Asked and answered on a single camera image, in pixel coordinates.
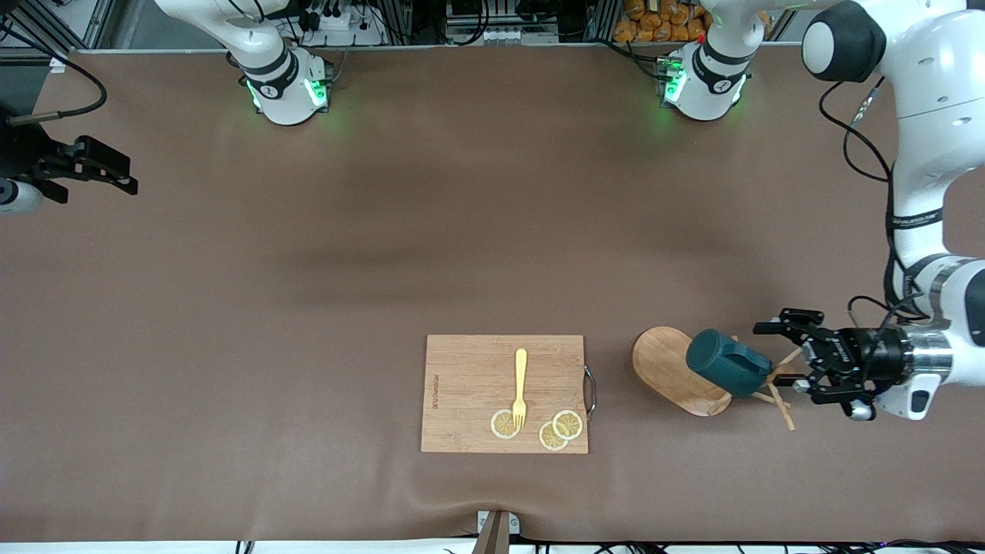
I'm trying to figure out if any yellow plastic fork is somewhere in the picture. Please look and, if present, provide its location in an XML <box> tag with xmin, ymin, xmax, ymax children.
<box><xmin>513</xmin><ymin>349</ymin><xmax>529</xmax><ymax>430</ymax></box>

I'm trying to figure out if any wooden mug tree rack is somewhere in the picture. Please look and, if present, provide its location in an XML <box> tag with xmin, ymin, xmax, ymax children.
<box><xmin>633</xmin><ymin>326</ymin><xmax>803</xmax><ymax>432</ymax></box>

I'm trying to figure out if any aluminium frame post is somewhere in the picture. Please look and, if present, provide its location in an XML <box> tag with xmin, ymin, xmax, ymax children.
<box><xmin>0</xmin><ymin>0</ymin><xmax>116</xmax><ymax>72</ymax></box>

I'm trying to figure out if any wooden cutting board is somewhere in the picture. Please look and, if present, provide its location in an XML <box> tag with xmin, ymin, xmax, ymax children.
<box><xmin>420</xmin><ymin>335</ymin><xmax>597</xmax><ymax>455</ymax></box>

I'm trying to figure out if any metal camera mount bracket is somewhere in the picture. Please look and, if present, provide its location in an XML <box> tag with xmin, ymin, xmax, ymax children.
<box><xmin>471</xmin><ymin>509</ymin><xmax>521</xmax><ymax>554</ymax></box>

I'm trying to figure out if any long white power strip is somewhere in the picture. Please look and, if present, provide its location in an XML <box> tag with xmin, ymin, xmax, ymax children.
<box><xmin>446</xmin><ymin>25</ymin><xmax>559</xmax><ymax>45</ymax></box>

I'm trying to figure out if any teal mug yellow inside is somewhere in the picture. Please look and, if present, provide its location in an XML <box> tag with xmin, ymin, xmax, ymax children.
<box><xmin>686</xmin><ymin>329</ymin><xmax>773</xmax><ymax>399</ymax></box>

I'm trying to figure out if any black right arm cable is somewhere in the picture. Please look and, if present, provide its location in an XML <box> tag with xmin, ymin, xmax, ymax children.
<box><xmin>0</xmin><ymin>23</ymin><xmax>107</xmax><ymax>126</ymax></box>

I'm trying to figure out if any orange snack bag pile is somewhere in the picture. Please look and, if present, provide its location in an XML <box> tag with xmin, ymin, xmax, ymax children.
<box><xmin>613</xmin><ymin>0</ymin><xmax>709</xmax><ymax>43</ymax></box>

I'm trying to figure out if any brown table cover mat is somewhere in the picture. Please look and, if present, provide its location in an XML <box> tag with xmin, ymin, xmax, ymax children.
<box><xmin>0</xmin><ymin>42</ymin><xmax>985</xmax><ymax>543</ymax></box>

